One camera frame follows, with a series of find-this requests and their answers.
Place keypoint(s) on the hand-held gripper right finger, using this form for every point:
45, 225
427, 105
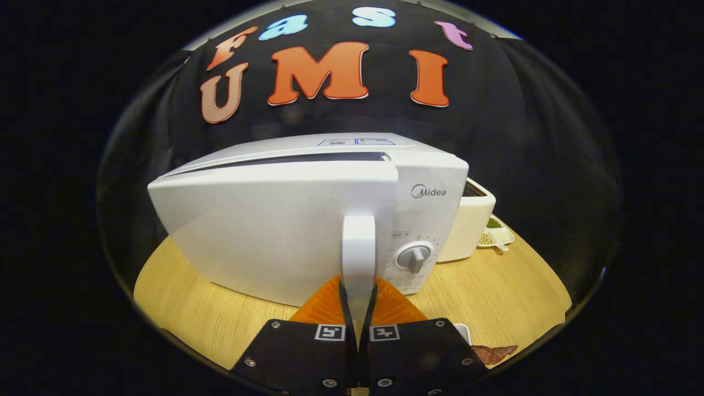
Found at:
418, 357

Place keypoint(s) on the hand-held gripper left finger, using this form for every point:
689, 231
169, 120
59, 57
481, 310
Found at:
308, 357

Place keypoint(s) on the brown cooked meat piece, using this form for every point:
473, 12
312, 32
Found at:
495, 353

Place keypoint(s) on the white microwave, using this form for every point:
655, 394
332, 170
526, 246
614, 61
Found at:
275, 231

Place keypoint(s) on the white rectangular plastic tray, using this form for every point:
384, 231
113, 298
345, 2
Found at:
463, 331

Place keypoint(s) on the white toaster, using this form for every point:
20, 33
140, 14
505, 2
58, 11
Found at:
467, 231

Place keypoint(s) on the white divided dish of beans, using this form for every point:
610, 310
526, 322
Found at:
503, 236

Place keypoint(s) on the black backdrop cloth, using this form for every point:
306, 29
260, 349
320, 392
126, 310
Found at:
522, 137

